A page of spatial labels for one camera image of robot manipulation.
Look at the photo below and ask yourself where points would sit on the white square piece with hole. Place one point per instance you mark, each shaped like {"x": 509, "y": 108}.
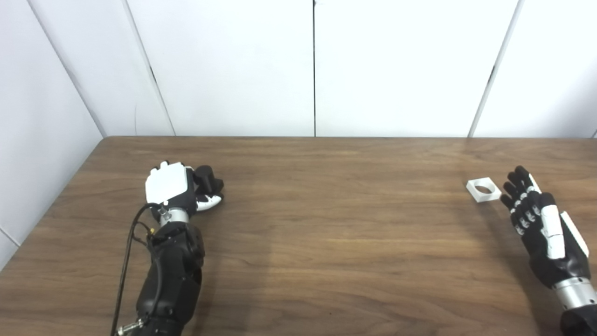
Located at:
{"x": 489, "y": 196}

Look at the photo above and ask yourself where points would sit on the black peg with square base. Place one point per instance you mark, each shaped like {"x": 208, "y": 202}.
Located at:
{"x": 205, "y": 176}

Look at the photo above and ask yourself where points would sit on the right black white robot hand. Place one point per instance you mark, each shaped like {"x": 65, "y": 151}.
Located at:
{"x": 552, "y": 233}

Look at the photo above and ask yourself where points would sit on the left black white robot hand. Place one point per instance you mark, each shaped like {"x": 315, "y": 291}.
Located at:
{"x": 168, "y": 184}

